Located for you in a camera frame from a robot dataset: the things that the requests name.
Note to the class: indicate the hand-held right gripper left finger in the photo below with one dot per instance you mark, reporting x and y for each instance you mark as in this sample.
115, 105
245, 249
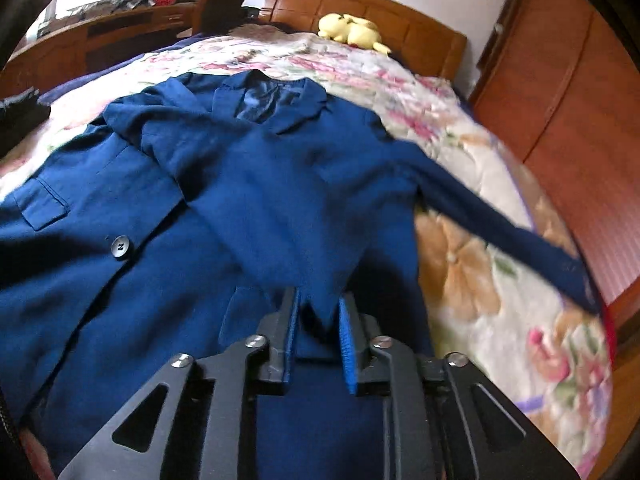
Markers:
292, 345

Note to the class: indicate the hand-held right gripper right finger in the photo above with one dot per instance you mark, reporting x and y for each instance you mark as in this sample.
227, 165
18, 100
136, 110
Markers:
347, 350

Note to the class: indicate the navy blue suit jacket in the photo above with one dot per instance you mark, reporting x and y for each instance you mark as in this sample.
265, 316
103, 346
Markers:
210, 200

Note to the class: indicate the floral blanket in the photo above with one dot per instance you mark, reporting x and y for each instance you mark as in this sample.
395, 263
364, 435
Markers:
480, 310

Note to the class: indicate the yellow plush toy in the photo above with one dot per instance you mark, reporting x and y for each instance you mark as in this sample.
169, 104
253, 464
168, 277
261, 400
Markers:
352, 30

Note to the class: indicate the wooden wardrobe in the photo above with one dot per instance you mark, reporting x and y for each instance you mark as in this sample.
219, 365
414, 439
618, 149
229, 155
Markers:
575, 110

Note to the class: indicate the wooden bed headboard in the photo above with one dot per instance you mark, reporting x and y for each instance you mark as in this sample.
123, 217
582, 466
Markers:
415, 25

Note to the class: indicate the dark wooden chair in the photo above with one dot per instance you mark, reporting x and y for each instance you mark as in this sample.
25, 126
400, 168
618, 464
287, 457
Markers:
217, 10

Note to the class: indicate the black garment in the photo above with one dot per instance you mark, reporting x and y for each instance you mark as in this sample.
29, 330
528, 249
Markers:
20, 117

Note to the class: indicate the long wooden desk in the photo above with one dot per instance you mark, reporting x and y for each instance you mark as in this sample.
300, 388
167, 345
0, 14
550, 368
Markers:
65, 50

